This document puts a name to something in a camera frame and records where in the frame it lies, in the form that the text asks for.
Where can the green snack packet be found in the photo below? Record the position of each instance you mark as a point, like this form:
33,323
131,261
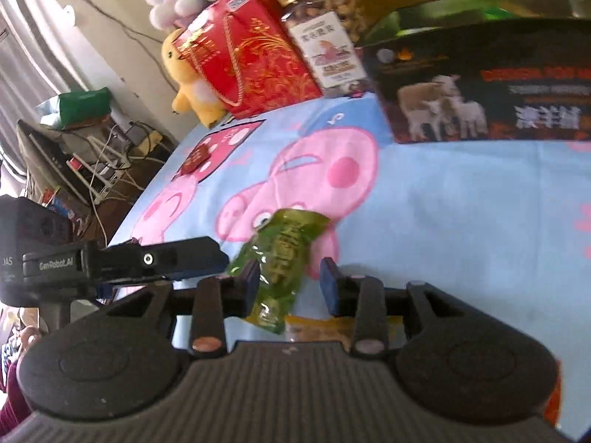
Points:
281,249

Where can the small red packet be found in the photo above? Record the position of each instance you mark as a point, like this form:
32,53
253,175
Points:
196,157

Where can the yellow snack packet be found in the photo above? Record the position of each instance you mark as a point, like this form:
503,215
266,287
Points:
314,330

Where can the cashew nut jar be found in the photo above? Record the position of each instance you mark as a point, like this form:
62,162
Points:
332,55

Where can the green plastic bag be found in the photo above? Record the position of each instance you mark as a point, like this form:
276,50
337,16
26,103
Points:
83,106

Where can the yellow plush duck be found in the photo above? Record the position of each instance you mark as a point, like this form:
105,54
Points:
194,87

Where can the person's left forearm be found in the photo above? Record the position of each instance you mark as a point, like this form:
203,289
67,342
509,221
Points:
11,410

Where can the red gift box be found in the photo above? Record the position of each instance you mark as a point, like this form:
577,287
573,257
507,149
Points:
258,55

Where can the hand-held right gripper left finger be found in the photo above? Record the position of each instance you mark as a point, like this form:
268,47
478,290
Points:
251,284

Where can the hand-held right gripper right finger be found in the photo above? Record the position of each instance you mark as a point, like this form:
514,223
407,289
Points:
330,286

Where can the printed cartoon blanket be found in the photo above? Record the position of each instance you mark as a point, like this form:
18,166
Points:
438,217

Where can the grey curtain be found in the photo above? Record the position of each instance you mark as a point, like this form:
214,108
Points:
23,55

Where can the orange snack packet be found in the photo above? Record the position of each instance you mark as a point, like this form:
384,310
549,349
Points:
551,406

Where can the black cardboard box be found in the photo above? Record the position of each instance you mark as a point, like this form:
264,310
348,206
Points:
508,55

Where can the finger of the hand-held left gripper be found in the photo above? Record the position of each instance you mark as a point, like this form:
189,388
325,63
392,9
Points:
161,258
107,291

